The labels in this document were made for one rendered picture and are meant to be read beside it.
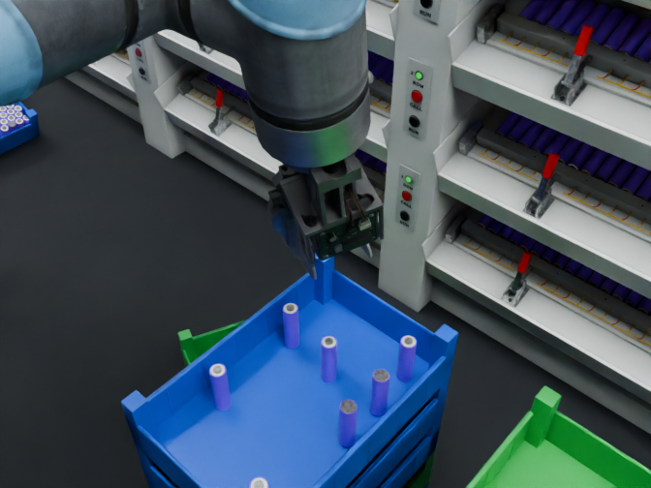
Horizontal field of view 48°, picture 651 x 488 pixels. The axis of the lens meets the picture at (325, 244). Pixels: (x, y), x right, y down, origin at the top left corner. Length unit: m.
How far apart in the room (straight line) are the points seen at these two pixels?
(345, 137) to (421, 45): 0.53
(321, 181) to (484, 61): 0.52
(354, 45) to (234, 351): 0.46
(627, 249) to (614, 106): 0.20
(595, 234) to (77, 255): 0.97
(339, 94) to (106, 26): 0.15
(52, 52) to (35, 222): 1.18
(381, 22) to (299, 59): 0.64
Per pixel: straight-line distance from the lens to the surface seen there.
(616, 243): 1.07
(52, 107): 1.98
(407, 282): 1.32
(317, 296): 0.92
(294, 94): 0.49
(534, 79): 1.00
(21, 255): 1.57
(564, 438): 0.82
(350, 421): 0.76
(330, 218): 0.60
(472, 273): 1.24
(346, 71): 0.49
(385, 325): 0.89
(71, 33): 0.47
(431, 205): 1.18
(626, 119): 0.96
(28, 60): 0.46
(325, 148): 0.53
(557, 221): 1.08
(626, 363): 1.18
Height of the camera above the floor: 1.01
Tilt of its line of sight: 44 degrees down
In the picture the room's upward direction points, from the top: straight up
